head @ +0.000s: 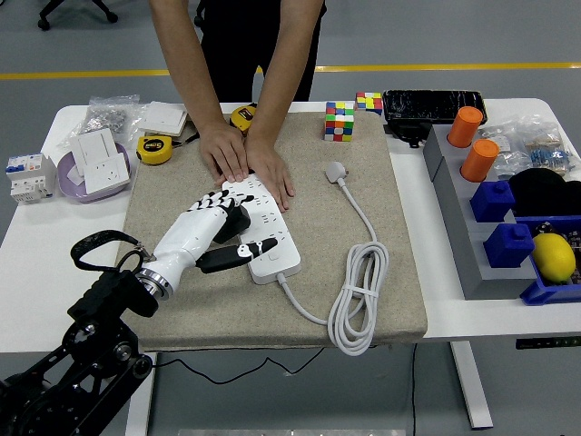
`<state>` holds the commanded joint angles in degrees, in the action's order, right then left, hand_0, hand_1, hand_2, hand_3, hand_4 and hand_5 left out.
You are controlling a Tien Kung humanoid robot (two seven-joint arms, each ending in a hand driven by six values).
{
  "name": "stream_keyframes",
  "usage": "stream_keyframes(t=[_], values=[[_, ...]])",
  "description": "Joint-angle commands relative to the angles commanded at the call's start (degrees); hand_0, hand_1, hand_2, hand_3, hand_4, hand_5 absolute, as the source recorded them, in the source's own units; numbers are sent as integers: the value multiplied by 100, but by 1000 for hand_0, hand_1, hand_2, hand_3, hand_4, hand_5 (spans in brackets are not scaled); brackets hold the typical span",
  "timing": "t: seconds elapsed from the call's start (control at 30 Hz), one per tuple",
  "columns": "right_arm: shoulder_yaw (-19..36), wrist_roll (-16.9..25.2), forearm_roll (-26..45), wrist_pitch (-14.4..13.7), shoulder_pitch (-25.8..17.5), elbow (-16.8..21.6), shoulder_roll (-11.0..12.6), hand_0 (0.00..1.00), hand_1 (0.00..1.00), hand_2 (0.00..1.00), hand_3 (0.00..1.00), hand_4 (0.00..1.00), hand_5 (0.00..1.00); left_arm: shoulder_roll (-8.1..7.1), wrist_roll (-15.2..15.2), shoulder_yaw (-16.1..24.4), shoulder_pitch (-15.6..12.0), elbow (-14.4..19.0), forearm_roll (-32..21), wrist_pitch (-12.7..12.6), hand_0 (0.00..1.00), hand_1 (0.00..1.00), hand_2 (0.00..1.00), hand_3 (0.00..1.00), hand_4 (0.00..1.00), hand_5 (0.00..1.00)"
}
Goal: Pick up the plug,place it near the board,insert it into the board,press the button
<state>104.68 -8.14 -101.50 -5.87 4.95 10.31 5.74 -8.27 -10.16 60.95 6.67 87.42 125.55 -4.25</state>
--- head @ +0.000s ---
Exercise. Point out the black plug adapter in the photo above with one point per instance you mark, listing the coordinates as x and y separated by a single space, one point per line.
236 225

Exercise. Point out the yellow tape measure red label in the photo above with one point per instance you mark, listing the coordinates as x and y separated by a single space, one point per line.
240 117

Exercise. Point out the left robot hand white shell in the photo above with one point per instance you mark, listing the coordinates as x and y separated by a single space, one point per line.
190 236

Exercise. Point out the grey-brown mat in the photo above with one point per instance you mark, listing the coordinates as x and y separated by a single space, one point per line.
308 236

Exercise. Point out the black small device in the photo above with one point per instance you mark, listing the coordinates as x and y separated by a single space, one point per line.
408 131

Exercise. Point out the grey block holder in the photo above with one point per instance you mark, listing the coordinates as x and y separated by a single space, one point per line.
458 218

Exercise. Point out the person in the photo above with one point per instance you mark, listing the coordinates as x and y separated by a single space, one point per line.
254 45

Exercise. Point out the black round cap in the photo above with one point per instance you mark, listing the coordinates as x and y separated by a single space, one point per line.
540 191

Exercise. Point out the person's right hand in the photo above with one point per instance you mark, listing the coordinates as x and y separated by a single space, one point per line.
224 152

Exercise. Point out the person's left hand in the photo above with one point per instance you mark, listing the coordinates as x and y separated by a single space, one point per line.
270 172

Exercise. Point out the clear bag with blue parts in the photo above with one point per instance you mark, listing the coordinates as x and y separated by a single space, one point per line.
549 159

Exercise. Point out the blue plastic bin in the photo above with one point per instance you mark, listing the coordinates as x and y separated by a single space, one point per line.
549 293

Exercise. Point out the white table leg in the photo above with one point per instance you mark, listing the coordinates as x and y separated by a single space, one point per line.
469 386
144 409

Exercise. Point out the white wall switch plate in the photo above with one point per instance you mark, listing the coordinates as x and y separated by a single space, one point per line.
162 115

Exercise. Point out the white socket panel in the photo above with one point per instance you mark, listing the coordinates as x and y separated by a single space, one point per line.
106 175

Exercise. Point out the white power strip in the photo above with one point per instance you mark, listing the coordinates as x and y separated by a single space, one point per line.
268 213

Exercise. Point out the large colourful puzzle cube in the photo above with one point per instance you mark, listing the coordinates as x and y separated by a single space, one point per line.
339 122

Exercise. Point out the black table control panel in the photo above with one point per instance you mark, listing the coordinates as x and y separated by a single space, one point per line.
544 343

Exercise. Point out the black office chair base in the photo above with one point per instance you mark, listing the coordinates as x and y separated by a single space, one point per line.
44 23

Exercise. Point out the small colourful puzzle cube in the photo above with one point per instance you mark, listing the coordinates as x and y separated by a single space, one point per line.
368 103

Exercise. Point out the person's left forearm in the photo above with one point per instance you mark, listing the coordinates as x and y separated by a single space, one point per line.
288 59

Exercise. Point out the clear bag with white parts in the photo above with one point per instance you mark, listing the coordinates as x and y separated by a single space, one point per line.
506 163

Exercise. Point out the yellow lemon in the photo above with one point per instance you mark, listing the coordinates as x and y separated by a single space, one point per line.
553 259

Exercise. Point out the white switch panel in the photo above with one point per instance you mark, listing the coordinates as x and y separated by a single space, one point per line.
93 145

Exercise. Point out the black wrapped box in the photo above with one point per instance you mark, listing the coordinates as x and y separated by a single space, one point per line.
426 105

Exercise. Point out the clear bag of metal screws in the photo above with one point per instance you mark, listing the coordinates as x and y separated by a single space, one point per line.
106 117

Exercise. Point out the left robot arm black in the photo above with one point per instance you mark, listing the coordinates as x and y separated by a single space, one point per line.
113 295

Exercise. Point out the blue block with knob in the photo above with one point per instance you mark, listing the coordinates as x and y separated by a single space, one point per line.
508 247
492 202

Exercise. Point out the person's right forearm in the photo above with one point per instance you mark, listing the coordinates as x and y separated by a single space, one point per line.
190 68

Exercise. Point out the purple bowl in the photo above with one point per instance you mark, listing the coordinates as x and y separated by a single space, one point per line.
72 191

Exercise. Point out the orange cylinder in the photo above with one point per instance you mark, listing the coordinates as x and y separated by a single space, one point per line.
479 161
464 129

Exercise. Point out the white circuit breaker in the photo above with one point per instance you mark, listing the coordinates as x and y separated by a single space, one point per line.
29 181

